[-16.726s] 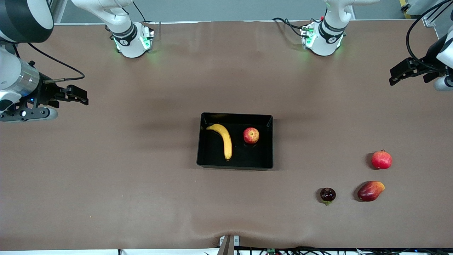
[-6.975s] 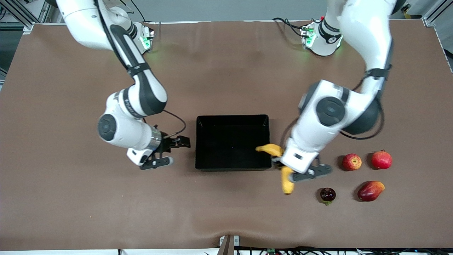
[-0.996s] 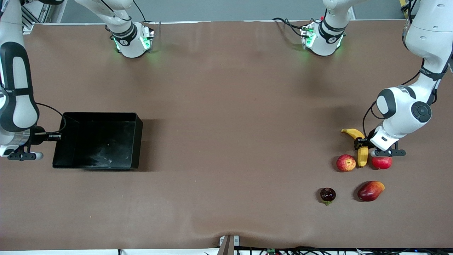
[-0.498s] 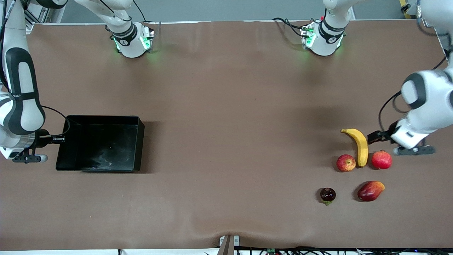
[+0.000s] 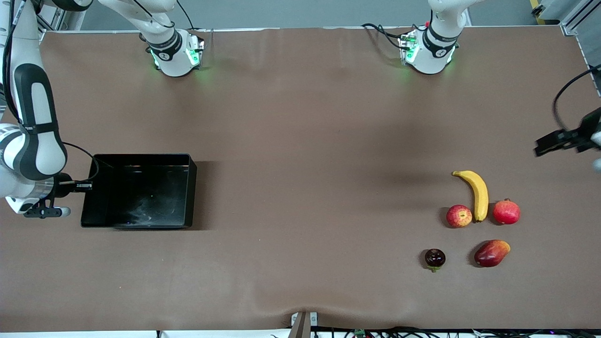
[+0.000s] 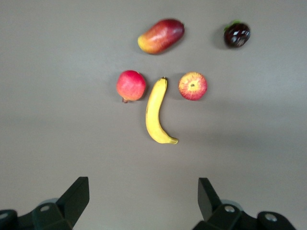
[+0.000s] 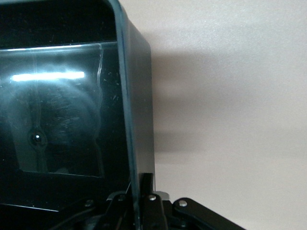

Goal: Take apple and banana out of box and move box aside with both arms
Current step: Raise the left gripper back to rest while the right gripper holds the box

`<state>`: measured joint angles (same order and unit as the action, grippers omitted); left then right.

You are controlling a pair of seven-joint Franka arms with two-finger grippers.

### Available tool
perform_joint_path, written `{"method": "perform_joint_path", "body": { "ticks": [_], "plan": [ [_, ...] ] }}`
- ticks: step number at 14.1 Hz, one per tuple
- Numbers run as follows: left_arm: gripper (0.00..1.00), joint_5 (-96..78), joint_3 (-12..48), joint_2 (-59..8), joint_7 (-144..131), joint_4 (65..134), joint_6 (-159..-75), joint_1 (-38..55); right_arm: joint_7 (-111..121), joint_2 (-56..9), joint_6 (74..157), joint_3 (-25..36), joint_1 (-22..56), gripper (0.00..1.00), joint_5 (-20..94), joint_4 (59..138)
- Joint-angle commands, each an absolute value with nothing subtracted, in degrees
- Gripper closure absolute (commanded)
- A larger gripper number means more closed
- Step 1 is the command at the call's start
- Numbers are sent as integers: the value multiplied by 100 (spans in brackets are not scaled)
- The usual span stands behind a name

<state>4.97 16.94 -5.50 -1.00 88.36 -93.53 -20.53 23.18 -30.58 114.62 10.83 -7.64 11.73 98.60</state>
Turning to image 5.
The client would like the black plastic tray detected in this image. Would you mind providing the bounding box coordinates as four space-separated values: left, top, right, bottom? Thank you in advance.
81 154 198 230

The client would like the yellow banana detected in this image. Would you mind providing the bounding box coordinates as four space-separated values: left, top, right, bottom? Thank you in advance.
452 170 489 223

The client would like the red yellow apple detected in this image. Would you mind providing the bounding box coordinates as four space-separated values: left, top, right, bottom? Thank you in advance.
446 205 473 229

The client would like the red pomegranate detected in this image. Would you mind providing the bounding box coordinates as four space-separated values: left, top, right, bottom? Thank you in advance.
493 199 521 225

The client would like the red mango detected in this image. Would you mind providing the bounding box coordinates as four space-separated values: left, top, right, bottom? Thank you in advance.
474 239 511 268

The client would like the dark purple mangosteen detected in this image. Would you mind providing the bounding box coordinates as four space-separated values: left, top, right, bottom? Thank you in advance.
424 248 447 273

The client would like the brown table mat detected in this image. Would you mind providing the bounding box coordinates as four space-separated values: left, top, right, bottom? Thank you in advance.
0 26 601 332

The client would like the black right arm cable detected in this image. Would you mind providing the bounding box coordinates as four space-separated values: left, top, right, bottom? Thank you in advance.
1 0 100 184

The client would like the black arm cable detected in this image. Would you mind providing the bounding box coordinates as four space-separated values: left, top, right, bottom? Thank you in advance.
1 0 100 184
553 65 601 133

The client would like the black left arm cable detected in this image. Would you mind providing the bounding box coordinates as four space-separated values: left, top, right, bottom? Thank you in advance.
553 65 601 133

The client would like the aluminium profile frame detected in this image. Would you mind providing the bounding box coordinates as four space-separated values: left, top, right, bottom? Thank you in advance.
530 0 601 98
37 0 87 32

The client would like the thin black base cable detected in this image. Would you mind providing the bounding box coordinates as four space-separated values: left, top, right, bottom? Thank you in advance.
131 0 195 31

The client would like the black base cable bundle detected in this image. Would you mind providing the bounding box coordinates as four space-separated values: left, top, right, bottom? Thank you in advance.
361 23 405 50

